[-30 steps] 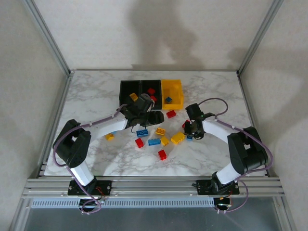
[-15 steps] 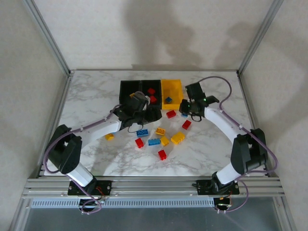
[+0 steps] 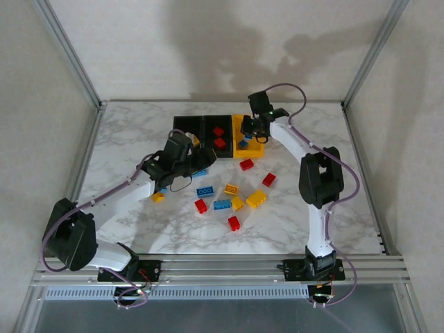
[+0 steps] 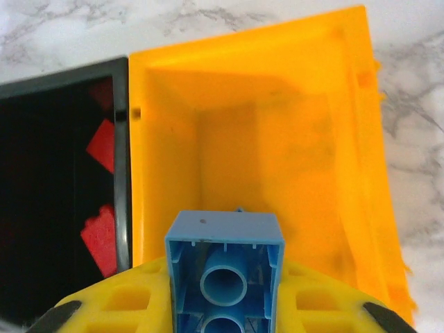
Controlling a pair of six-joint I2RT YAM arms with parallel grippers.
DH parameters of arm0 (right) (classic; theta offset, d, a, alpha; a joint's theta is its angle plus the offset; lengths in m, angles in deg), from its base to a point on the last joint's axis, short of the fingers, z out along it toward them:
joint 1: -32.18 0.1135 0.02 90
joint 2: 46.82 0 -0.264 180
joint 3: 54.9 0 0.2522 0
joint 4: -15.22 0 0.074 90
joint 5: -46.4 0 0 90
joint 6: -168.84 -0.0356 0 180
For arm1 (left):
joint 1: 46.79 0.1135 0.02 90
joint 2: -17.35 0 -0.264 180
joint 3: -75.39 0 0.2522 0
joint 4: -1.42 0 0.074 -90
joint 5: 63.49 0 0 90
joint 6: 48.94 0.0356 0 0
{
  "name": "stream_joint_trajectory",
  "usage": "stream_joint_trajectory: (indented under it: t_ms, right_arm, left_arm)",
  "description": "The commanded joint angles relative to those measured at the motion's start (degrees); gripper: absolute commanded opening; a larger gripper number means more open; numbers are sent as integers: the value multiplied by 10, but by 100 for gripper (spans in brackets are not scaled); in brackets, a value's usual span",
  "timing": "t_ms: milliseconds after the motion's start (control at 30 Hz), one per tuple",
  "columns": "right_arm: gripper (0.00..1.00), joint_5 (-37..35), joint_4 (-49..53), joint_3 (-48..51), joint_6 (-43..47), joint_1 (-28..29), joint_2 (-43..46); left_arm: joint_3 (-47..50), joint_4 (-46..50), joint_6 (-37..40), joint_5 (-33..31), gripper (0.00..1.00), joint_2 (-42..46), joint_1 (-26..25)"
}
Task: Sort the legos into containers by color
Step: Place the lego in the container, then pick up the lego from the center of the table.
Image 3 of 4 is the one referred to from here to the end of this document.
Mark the aluminium lower frame post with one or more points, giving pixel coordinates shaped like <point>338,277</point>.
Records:
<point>413,312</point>
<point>29,312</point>

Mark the long blue lego brick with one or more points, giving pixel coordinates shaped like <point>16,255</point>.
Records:
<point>243,144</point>
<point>222,204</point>
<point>205,191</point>
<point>201,173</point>

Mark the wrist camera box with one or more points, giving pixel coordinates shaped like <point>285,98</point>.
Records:
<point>177,147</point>
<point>259,103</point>

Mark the aluminium side frame rail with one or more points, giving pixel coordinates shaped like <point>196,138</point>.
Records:
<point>86,156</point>
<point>354,138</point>

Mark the orange-yellow lego brick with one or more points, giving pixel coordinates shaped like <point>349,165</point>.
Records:
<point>230,189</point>

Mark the large yellow lego brick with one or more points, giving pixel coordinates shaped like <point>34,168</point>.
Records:
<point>256,198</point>

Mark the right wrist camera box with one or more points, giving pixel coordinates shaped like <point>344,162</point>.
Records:
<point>259,103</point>

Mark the red lego brick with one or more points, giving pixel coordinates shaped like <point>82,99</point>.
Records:
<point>218,131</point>
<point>201,205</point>
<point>246,164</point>
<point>219,143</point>
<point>269,179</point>
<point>234,223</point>

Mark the wide aluminium mounting rail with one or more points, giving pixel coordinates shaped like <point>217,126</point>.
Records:
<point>222,270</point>

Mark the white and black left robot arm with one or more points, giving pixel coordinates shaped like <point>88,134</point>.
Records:
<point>69,239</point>

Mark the aluminium upright frame post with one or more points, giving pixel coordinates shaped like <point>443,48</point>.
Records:
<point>69,52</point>
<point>373,52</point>

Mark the black plastic bin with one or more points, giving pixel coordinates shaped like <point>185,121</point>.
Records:
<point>209,121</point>
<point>182,125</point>

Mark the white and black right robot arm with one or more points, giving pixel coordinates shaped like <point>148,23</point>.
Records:
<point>320,180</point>

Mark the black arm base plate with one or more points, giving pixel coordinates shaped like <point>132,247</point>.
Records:
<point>291,270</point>
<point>154,268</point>

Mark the yellow plastic bin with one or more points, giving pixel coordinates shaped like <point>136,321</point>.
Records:
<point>255,152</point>

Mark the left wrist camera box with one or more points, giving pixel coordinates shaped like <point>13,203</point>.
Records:
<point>177,147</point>

